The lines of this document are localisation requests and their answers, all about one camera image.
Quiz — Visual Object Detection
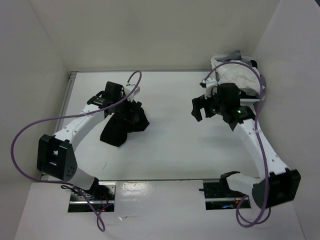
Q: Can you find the white laundry basket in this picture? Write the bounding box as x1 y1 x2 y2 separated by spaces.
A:
210 54 265 105

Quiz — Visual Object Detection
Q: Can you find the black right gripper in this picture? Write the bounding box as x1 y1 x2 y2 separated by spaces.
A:
190 86 226 122

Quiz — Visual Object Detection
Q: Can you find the white skirt in basket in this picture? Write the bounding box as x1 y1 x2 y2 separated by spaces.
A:
208 63 261 97

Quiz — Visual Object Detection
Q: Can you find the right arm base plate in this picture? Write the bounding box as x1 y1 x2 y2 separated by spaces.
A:
199 179 245 211

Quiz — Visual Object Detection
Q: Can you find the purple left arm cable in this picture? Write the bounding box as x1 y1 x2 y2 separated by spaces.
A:
10 70 143 232

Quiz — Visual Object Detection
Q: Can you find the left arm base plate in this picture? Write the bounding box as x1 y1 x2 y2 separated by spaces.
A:
60 181 117 213

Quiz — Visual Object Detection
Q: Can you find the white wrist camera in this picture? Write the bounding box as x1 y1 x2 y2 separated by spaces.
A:
200 77 219 99
124 84 140 98

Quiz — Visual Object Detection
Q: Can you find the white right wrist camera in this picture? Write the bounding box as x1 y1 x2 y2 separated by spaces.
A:
200 77 219 99

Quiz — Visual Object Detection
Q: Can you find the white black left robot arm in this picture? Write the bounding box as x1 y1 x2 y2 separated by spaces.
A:
37 81 149 200

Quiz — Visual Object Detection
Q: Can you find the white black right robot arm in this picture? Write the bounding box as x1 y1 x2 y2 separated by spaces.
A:
191 83 301 209

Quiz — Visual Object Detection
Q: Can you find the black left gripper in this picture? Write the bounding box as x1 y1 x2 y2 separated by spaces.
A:
113 93 141 123

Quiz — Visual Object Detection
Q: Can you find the grey skirt in basket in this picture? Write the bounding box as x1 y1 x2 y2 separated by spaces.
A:
220 50 266 88

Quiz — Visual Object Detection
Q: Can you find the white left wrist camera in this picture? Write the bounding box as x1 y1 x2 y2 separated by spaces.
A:
124 84 140 98

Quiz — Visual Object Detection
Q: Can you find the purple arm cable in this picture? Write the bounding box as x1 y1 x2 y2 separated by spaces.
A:
201 62 272 228
10 70 143 232

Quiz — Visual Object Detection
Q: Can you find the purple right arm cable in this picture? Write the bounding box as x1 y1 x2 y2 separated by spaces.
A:
201 62 272 228

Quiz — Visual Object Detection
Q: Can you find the black skirt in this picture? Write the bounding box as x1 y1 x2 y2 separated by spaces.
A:
100 109 150 147

